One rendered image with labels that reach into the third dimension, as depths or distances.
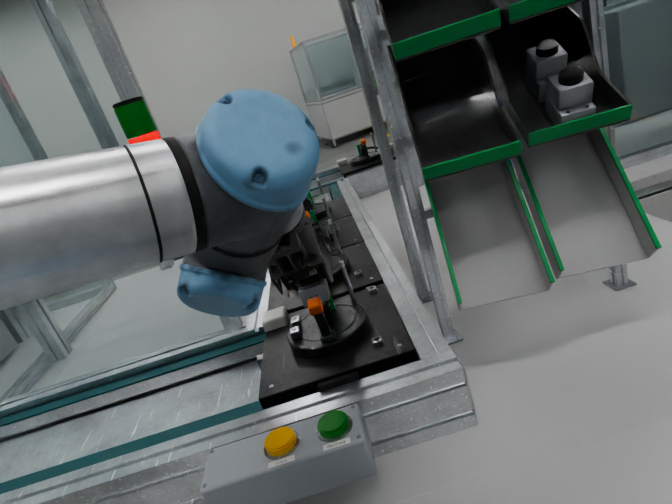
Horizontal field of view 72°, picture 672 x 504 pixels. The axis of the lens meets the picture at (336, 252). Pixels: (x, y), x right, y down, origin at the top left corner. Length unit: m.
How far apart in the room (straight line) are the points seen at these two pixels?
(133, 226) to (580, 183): 0.69
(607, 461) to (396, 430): 0.25
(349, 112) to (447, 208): 8.73
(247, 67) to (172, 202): 10.99
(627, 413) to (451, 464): 0.23
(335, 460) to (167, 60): 10.86
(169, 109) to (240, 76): 1.71
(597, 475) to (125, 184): 0.58
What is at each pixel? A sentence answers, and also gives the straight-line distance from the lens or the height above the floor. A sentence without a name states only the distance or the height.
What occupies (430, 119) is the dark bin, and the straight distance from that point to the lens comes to 0.77.
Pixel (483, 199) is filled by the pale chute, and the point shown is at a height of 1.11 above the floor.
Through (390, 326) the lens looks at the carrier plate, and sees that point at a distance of 0.76.
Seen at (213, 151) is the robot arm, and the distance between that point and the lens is 0.28.
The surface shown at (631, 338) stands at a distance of 0.86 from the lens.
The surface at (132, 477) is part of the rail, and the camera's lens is 0.75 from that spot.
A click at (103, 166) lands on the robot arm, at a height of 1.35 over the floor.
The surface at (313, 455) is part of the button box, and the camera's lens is 0.61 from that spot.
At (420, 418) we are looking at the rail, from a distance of 0.69.
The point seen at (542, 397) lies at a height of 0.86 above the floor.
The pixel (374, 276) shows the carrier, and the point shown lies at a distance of 0.94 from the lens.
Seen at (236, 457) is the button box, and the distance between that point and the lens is 0.66.
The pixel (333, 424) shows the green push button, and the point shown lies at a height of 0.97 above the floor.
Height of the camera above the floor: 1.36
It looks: 20 degrees down
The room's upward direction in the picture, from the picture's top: 18 degrees counter-clockwise
